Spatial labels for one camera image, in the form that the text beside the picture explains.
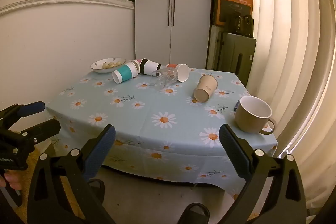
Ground white bowl with food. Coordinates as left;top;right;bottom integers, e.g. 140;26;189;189
91;57;127;74

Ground orange cardboard box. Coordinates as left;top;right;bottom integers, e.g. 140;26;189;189
212;0;255;28

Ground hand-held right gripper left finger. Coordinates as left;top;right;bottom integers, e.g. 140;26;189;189
27;124;116;224

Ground grey suitcase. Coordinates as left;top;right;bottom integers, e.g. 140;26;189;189
206;24;257;86

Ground pale snack pieces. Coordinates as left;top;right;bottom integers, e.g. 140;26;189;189
102;61;123;69

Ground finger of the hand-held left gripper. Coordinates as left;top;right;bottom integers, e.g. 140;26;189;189
0;101;46;133
20;119;62;146

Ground clear drinking glass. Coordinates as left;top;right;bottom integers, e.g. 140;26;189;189
151;68;179;90

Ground dark pouch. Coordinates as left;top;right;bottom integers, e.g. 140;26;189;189
228;12;255;39

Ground beige ceramic mug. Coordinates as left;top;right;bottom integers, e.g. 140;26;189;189
234;95;276;135

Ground floral light blue tablecloth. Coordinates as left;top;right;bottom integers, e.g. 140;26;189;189
45;67;279;200

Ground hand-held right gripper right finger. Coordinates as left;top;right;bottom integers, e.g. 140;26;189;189
219;124;307;224

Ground black banded white cup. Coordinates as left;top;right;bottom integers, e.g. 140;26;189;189
139;58;163;75

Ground brown paper cup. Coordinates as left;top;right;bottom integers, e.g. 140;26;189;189
193;74;219;104

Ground black sandal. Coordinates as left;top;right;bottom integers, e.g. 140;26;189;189
87;178;106;201
178;202;211;224

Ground white wardrobe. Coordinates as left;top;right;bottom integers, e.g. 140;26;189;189
134;0;214;70

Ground cream curtain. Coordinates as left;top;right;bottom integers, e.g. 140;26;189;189
236;0;336;164

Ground red banded white cup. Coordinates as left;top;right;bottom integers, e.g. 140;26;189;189
165;63;190;82

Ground person's left hand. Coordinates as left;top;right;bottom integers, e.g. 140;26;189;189
0;170;22;192

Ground teal banded white cup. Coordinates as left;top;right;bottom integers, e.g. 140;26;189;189
112;61;139;84

